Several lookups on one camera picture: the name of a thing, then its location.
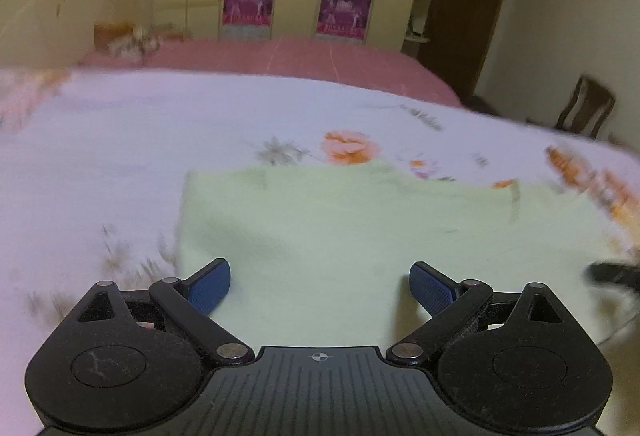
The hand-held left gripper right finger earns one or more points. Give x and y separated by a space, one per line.
426 287

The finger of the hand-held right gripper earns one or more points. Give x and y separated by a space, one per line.
612 273

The dark brown door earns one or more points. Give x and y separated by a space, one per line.
475 11

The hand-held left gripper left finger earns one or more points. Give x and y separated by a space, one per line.
212 285

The floral lilac blanket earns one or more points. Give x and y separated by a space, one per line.
110 151

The pink bed sheet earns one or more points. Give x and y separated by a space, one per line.
300 59

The orange patterned pillow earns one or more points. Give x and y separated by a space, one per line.
131 41

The pale green small garment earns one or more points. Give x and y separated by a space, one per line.
320 226

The brown wooden chair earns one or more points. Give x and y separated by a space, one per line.
587 109

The cream curved headboard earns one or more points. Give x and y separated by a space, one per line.
55 11

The magenta wardrobe poster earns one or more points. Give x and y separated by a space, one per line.
345 9
248 0

